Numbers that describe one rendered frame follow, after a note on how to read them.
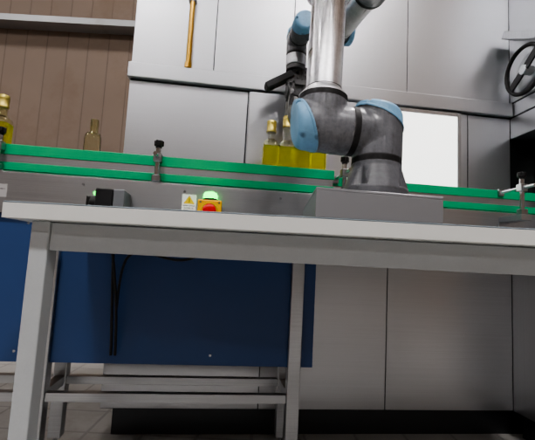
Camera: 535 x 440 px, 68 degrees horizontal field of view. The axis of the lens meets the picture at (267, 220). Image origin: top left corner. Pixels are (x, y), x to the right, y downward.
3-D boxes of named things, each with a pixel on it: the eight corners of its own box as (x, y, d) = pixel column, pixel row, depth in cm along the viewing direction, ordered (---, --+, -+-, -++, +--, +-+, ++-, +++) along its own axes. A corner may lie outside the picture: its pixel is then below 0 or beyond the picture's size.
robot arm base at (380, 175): (419, 197, 85) (420, 153, 86) (348, 191, 85) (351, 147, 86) (396, 209, 100) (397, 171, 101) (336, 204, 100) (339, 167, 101)
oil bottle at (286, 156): (290, 200, 145) (292, 143, 148) (292, 198, 140) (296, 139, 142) (275, 199, 145) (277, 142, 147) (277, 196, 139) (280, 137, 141)
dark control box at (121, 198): (128, 222, 120) (131, 194, 120) (122, 219, 112) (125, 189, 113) (99, 220, 119) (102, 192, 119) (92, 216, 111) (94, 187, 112)
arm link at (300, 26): (327, 10, 135) (319, 29, 145) (295, 5, 133) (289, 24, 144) (325, 32, 134) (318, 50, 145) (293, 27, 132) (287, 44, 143)
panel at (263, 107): (456, 193, 167) (456, 115, 171) (461, 192, 165) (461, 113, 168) (244, 176, 156) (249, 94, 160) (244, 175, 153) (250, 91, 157)
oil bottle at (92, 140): (97, 191, 148) (103, 123, 150) (96, 189, 142) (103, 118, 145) (80, 189, 146) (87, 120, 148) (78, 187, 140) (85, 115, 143)
